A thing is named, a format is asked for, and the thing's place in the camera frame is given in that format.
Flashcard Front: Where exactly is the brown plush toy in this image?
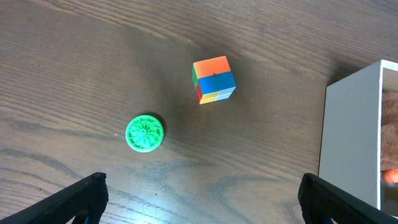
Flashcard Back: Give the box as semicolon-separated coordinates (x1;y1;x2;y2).
381;91;397;184

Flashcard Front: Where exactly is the green round disc toy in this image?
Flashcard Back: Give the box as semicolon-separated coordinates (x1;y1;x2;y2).
125;114;165;153

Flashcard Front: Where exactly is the white cardboard box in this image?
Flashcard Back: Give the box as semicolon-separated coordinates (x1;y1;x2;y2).
318;60;397;217

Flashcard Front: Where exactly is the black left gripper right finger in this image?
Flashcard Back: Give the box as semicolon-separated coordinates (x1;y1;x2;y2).
298;173;397;224

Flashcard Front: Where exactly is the multicolour puzzle cube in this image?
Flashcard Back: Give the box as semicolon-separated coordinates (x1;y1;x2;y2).
192;56;236;105

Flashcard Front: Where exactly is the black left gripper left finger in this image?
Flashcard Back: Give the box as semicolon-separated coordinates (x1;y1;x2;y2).
1;172;109;224

